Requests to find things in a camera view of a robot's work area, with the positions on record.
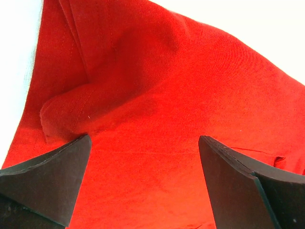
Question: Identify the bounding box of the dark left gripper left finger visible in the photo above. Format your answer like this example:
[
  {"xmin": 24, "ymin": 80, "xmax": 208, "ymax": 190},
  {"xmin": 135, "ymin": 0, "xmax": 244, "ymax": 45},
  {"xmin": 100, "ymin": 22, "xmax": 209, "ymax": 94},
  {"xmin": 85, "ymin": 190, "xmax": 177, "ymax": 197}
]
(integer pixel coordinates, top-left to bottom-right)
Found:
[{"xmin": 0, "ymin": 135, "xmax": 92, "ymax": 229}]

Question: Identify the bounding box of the red t shirt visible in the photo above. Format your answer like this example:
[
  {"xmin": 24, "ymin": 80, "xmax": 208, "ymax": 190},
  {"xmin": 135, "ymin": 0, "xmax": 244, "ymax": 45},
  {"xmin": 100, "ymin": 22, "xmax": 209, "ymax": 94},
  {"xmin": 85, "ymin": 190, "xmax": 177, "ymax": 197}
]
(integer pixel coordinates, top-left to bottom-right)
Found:
[{"xmin": 4, "ymin": 0, "xmax": 305, "ymax": 229}]

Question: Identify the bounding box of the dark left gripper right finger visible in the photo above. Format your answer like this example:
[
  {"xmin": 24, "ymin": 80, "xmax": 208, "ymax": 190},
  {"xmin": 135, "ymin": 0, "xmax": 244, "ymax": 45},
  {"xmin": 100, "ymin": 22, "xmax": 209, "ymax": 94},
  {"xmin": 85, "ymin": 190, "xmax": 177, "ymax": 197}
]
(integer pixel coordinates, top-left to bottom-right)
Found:
[{"xmin": 199, "ymin": 136, "xmax": 305, "ymax": 229}]

